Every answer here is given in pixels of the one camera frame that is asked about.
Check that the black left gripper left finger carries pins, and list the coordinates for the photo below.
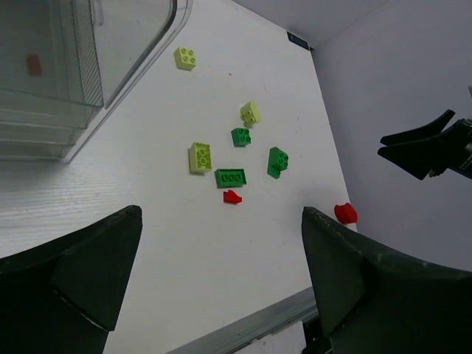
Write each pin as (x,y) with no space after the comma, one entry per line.
(64,296)

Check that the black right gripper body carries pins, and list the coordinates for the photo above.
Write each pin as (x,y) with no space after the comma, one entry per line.
(456,150)

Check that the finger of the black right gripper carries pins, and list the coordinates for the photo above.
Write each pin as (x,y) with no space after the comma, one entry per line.
(416,158)
(423,132)

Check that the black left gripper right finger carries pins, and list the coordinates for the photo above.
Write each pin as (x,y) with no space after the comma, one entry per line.
(374,299)

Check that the large red rounded lego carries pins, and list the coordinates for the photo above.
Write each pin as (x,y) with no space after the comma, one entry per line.
(345,213)

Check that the pale yellow-green sloped lego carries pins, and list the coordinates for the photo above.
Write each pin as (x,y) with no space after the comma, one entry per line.
(250,114)

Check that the yellow-green rectangular lego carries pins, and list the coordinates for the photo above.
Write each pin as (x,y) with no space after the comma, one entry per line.
(200,159)

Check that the clear plastic containers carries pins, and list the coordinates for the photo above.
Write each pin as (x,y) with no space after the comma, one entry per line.
(92,54)

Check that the light yellow-green square lego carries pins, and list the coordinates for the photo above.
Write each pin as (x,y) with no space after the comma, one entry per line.
(185,58)

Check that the dark green stepped lego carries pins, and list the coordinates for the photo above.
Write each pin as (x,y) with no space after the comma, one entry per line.
(277,162)

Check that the blue table label sticker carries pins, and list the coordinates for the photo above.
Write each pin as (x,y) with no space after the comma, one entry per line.
(298,41)

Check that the small red sloped lego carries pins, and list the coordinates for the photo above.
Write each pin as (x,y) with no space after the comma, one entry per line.
(231,197)

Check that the dark green square lego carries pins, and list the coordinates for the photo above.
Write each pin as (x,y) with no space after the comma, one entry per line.
(241,137)

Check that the dark green rectangular lego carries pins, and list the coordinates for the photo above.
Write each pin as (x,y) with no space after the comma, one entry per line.
(226,178)

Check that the red lego inside container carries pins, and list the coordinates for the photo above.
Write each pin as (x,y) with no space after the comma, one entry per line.
(33,63)

